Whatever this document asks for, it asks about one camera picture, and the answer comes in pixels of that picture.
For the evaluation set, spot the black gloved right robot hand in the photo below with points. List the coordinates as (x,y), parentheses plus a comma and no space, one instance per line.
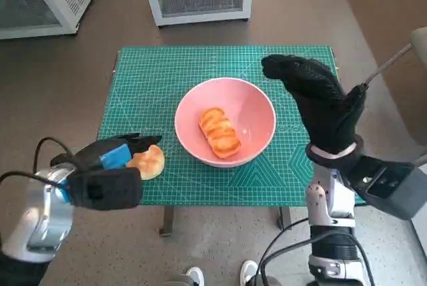
(323,109)

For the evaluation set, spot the pink bowl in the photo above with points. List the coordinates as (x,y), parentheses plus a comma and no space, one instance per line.
(253,116)

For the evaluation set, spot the long striped toy bread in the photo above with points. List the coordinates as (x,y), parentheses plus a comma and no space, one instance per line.
(220,132)

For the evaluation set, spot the round toy bread bun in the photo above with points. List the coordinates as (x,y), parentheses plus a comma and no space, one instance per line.
(150,166)

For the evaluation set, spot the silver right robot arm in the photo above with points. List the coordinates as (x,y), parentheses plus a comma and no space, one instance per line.
(325,206)

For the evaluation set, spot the grey metal rod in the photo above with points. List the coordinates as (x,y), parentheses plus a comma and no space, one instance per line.
(388,65)

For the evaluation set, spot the table leg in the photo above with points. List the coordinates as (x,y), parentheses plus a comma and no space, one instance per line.
(284,218)
(166,221)

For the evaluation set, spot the beige round seat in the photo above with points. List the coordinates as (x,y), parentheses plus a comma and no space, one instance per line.
(420,41)

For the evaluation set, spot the green cutting mat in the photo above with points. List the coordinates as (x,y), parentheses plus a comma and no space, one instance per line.
(160,82)

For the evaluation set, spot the person's right shoe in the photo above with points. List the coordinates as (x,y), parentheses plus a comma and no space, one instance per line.
(250,271)

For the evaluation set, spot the person's shoe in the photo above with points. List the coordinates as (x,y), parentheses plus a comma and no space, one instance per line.
(250,271)
(196,274)

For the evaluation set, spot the person's left shoe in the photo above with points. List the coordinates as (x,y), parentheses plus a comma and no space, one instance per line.
(196,274)

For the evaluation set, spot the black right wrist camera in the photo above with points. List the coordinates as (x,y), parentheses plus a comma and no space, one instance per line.
(390,186)

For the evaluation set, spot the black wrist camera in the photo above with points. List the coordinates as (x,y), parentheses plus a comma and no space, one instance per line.
(106,189)
(390,186)

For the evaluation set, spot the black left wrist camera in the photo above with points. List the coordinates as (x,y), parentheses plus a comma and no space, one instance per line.
(106,189)

